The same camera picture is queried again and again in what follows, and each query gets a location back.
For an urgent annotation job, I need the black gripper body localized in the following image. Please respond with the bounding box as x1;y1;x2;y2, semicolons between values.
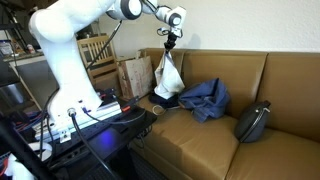
166;31;179;45

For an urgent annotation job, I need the white cloth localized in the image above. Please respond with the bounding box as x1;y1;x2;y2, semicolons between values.
153;49;186;100

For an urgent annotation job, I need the brown printed paper bag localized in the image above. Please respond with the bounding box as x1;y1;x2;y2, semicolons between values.
117;49;156;100

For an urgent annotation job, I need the dark navy cloth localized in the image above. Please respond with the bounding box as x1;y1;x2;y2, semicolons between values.
148;91;181;110

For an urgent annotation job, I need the tan leather couch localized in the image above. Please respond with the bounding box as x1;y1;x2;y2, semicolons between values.
131;48;320;180

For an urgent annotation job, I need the white crumpled bag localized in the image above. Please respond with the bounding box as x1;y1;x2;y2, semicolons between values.
4;154;34;180

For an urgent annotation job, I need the blue denim garment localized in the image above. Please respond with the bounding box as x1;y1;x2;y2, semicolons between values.
178;78;232;124

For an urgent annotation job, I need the wooden slat chair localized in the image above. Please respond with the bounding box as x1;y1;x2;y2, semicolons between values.
77;34;123;98

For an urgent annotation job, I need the black orange bar clamp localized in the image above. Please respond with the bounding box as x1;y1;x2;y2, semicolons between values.
98;90;118;101
120;96;141;113

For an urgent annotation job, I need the silver robot mounting plate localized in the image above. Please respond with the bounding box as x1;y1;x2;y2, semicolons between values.
33;100;123;144

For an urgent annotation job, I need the black robot table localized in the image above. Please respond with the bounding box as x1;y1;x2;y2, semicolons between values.
43;96;158;172

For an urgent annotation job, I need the dark gray oval case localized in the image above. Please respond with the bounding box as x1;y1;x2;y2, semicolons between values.
233;100;272;144

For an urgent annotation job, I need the gray counter cabinet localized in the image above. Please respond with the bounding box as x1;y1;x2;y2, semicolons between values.
3;51;58;111

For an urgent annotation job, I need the thin white looped cord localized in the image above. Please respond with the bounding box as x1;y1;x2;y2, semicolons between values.
152;104;167;116

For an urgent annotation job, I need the thin black table cable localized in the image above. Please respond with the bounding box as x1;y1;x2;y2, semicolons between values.
83;106;148;126

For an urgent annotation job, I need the thick black base cable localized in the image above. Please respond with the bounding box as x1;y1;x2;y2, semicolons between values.
67;108;118;180

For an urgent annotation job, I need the black camera stand pole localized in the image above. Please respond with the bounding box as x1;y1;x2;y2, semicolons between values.
0;116;51;180

